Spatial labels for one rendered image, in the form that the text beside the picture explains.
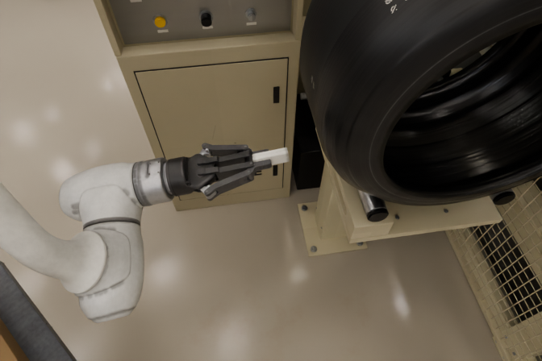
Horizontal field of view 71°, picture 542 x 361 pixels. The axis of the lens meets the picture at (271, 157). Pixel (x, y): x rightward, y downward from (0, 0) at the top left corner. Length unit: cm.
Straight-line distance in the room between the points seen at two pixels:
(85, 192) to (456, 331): 146
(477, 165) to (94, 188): 79
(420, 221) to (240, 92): 70
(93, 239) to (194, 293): 104
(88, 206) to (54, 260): 14
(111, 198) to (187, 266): 104
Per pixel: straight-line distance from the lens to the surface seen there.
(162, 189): 75
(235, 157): 75
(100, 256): 70
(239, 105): 135
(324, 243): 177
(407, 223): 96
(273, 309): 167
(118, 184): 77
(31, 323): 113
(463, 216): 102
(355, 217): 86
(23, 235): 65
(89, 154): 225
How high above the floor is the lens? 160
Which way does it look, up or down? 52 degrees down
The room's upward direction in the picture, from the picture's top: straight up
